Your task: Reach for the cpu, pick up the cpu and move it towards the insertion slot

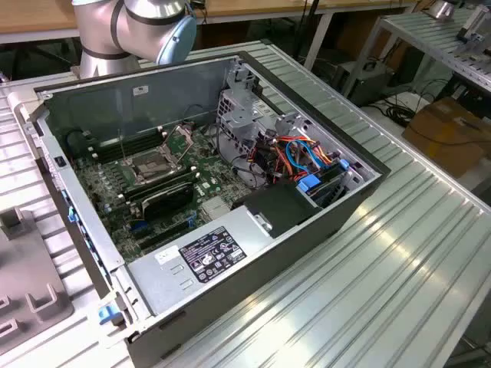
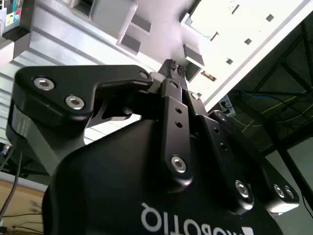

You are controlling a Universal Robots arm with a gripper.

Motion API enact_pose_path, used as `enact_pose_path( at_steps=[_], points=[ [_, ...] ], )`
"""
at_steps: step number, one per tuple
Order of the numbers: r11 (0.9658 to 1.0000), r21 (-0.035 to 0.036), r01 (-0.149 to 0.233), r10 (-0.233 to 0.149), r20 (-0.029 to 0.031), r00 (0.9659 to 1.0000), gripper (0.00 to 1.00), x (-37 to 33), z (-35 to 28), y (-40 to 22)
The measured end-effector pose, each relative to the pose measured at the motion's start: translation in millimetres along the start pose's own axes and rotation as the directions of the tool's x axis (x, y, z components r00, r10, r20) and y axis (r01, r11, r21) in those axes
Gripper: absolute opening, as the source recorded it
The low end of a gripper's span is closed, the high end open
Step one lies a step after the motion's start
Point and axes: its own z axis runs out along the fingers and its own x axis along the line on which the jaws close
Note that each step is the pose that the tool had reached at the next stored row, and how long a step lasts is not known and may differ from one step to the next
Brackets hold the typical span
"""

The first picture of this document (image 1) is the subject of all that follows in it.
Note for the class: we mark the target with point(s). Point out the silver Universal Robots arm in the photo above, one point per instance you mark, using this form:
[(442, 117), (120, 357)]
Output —
[(99, 38)]

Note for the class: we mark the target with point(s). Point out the black RAM slot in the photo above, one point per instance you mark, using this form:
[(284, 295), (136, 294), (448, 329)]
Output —
[(153, 183), (158, 190), (124, 143), (126, 150), (122, 137)]

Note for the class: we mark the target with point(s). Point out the black expansion slot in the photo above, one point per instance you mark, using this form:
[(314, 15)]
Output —
[(165, 232)]

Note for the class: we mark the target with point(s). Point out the CPU socket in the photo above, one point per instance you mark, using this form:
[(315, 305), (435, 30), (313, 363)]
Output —
[(147, 166)]

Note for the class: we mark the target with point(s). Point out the blue expansion slot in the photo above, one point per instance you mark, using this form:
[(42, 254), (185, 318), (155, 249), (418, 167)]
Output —
[(137, 227)]

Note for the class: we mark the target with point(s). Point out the silver chipset heatsink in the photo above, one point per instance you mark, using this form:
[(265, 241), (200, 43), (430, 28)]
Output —
[(215, 210)]

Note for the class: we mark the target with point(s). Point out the green motherboard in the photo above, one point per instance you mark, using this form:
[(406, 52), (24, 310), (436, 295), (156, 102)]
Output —
[(207, 168)]

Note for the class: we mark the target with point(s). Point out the silver metal drive cage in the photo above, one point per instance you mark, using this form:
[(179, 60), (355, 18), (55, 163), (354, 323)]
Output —
[(238, 122)]

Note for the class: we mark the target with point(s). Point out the black graphics card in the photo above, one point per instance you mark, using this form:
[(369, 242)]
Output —
[(165, 199)]

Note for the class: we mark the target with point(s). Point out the black open PC case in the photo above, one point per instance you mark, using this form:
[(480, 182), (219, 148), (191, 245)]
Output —
[(345, 214)]

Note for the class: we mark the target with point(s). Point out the silver power supply unit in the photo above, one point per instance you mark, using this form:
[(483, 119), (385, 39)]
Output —
[(161, 276)]

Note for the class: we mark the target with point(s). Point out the black equipment box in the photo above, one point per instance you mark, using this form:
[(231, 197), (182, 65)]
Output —
[(364, 82)]

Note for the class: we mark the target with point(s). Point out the blue case latch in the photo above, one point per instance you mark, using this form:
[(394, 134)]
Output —
[(106, 314)]

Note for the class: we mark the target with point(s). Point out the brown cardboard box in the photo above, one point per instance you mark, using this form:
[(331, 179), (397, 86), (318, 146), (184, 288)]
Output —
[(441, 134)]

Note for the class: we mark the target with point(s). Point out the metal slat side table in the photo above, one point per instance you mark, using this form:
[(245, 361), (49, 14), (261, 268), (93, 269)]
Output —
[(422, 34)]

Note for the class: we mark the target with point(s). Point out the parts rack with slots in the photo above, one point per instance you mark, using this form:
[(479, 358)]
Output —
[(23, 260)]

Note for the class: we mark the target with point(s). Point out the silver drum on side table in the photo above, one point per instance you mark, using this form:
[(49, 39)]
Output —
[(441, 9)]

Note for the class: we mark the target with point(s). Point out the wooden desk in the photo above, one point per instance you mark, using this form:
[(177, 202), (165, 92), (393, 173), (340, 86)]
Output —
[(38, 15)]

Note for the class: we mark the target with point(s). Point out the small black case switch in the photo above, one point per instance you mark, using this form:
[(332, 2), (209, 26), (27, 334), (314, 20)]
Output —
[(60, 162)]

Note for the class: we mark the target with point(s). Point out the metal bracket fixture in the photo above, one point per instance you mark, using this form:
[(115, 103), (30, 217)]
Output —
[(473, 32)]

